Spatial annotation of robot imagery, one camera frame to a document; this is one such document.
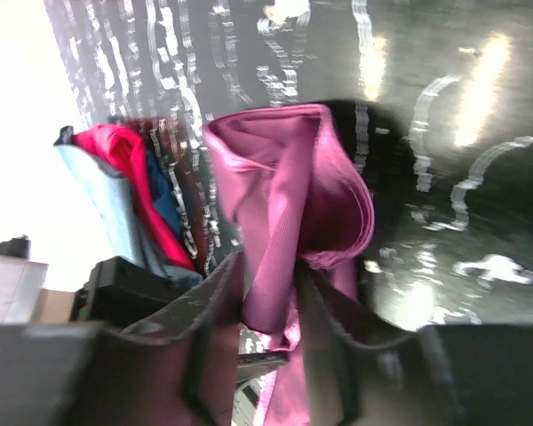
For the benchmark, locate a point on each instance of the purple satin napkin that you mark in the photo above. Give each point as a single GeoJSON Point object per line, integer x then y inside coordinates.
{"type": "Point", "coordinates": [285, 181]}

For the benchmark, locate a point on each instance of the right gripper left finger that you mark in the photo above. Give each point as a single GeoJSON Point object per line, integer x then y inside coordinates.
{"type": "Point", "coordinates": [175, 367]}

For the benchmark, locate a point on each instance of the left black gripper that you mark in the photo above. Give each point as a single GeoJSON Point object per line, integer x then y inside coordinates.
{"type": "Point", "coordinates": [122, 293]}

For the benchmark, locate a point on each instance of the grey-blue folded cloth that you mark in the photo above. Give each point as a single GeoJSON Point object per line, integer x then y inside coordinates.
{"type": "Point", "coordinates": [111, 193]}

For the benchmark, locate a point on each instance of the red folded cloth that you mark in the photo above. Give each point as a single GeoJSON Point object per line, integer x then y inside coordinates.
{"type": "Point", "coordinates": [125, 150]}

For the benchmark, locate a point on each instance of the dark blue folded cloth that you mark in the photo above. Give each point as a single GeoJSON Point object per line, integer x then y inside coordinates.
{"type": "Point", "coordinates": [161, 190]}

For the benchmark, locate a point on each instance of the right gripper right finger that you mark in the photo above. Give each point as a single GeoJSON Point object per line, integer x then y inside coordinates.
{"type": "Point", "coordinates": [361, 370]}

